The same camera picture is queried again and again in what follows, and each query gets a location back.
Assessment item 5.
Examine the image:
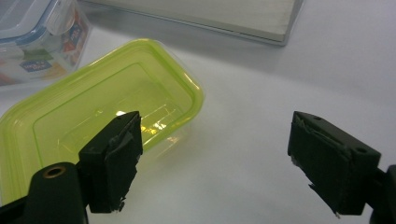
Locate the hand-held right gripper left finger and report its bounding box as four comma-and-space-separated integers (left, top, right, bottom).
78, 110, 144, 215

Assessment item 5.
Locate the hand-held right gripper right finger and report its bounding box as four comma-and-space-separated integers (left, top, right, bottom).
287, 110, 382, 217

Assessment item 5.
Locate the green plastic container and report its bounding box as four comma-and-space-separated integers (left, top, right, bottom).
0, 37, 205, 206

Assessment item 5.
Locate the clear container with blue-rimmed lid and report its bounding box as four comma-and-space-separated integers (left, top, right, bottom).
0, 0, 93, 88

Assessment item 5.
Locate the white wire rack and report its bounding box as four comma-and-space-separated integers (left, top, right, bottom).
78, 0, 304, 48

